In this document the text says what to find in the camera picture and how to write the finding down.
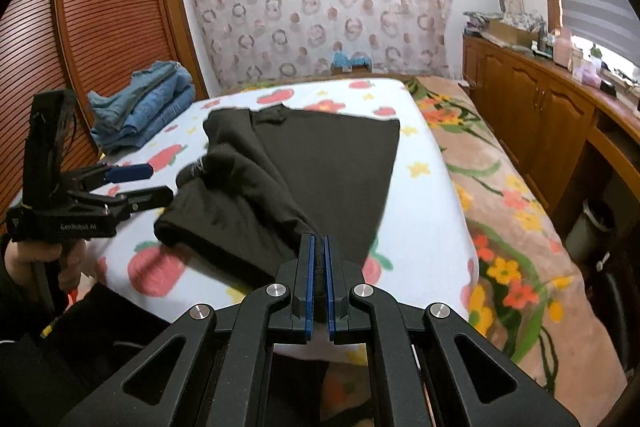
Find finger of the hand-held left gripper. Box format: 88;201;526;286
75;187;175;223
70;163;153;192

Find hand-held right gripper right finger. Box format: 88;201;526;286
322;234;583;427

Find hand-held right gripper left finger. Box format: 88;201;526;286
59;233;321;427

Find teal folded pants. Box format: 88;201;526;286
87;61;193;132

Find person's left hand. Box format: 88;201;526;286
4;240;87;304

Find blue denim jeans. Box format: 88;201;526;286
92;77;197;158

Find strawberry printed blanket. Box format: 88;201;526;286
10;77;478;365

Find wooden slatted wardrobe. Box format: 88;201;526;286
0;0;208;238

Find floral beige blanket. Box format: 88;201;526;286
320;76;628;427

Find wooden cabinet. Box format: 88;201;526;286
461;32;640;258

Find grey trash bin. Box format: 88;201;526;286
565;199;618;265

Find patterned cloth pile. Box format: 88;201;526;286
464;9;543;32

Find open cardboard box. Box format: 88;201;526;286
487;18;538;48

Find pink container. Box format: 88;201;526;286
552;27;576;68

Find pale purple packet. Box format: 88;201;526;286
574;57;603;85

